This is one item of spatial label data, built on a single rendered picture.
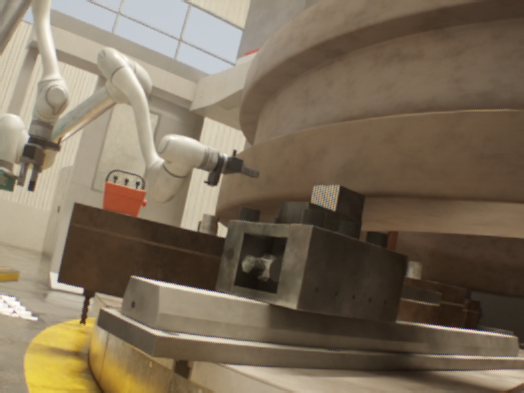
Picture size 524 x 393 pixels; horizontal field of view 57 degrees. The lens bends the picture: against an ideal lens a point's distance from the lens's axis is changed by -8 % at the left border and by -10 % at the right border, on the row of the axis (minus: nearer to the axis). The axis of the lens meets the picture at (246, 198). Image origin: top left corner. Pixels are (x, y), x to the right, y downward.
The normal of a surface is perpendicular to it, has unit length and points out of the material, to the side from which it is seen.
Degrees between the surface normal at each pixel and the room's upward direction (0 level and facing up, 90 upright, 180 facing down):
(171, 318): 90
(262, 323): 72
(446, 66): 90
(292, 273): 90
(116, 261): 90
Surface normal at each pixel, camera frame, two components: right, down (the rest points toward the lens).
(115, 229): 0.28, -0.09
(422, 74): -0.73, -0.25
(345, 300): 0.62, 0.00
